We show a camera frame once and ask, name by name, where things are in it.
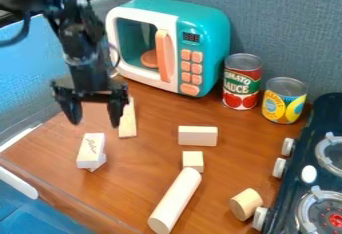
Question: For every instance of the red tomato sauce can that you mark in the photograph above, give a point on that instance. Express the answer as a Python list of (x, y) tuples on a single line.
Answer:
[(242, 81)]

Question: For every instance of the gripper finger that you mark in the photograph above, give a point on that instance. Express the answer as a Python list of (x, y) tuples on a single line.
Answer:
[(71, 109), (116, 111)]

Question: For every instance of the flat wooden plank block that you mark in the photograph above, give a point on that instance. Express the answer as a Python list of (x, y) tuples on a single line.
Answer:
[(128, 121)]

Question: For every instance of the wooden block with scribble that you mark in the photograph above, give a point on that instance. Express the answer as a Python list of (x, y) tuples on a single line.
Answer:
[(91, 149)]

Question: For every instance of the small wooden cube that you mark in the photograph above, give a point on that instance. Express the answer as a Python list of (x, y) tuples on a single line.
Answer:
[(193, 160)]

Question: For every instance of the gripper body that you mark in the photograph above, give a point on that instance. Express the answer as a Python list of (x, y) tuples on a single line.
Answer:
[(91, 79)]

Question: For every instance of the rectangular wooden block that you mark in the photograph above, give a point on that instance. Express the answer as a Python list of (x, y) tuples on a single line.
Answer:
[(198, 135)]

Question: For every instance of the short wooden cylinder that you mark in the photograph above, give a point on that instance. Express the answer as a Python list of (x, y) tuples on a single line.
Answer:
[(245, 204)]

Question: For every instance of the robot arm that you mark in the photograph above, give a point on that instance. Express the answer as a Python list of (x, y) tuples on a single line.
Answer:
[(75, 18)]

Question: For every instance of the long wooden cylinder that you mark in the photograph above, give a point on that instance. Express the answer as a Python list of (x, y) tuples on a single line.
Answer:
[(176, 199)]

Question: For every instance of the toy microwave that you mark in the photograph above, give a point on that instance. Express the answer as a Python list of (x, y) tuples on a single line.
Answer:
[(178, 44)]

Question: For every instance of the toy stove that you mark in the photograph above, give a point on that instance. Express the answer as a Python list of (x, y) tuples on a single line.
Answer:
[(311, 174)]

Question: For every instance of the yellow can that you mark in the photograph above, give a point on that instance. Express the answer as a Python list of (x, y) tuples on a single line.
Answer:
[(283, 100)]

